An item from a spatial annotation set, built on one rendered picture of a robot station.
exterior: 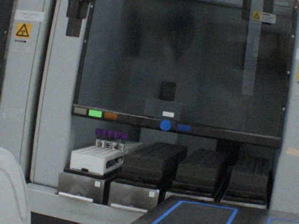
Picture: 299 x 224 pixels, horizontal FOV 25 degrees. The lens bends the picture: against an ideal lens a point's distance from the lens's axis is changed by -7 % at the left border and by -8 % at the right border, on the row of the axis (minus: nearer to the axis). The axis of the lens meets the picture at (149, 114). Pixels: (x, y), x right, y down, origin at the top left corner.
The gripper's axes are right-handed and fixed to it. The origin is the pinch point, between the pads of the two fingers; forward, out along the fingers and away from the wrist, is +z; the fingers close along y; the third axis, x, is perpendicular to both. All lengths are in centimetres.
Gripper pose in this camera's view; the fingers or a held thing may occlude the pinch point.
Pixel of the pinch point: (75, 18)
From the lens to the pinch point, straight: 128.7
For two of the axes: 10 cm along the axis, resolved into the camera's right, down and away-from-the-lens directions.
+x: 3.8, 0.1, 9.3
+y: 9.1, 1.6, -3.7
